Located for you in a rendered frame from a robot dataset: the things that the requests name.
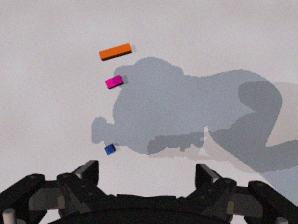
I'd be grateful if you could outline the orange rod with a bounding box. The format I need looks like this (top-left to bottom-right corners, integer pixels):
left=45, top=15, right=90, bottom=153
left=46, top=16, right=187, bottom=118
left=99, top=43, right=132, bottom=61

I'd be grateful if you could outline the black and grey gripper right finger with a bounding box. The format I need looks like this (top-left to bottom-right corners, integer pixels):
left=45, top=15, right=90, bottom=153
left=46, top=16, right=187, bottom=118
left=166, top=164, right=298, bottom=224

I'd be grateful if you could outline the small blue block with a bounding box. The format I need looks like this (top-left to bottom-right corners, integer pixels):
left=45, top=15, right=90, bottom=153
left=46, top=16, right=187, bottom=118
left=104, top=144, right=116, bottom=155

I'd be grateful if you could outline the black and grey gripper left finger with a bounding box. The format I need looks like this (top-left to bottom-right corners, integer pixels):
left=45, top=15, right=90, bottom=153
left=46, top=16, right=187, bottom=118
left=0, top=160, right=126, bottom=224

